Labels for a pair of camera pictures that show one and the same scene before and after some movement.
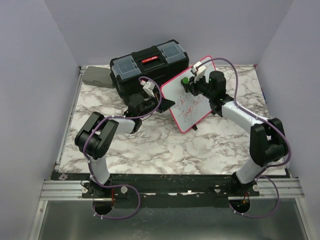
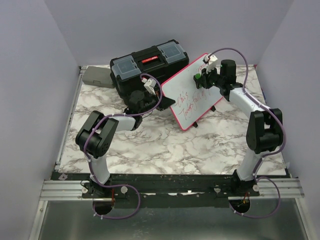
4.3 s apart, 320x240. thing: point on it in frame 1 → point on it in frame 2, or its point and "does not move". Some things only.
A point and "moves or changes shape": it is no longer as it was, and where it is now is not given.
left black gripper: (164, 105) does not move
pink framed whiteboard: (188, 109) does not move
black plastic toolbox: (157, 65) does not move
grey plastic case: (100, 76) does not move
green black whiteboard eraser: (185, 80) moves or changes shape
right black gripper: (192, 86) → (204, 76)
